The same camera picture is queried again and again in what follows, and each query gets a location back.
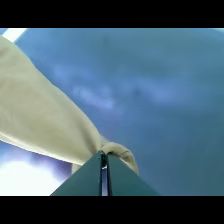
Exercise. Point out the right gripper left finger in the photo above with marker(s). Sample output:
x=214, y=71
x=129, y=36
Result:
x=85, y=181

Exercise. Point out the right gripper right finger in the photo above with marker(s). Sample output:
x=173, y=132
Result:
x=128, y=183

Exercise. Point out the beige garment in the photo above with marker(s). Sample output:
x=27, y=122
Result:
x=40, y=116

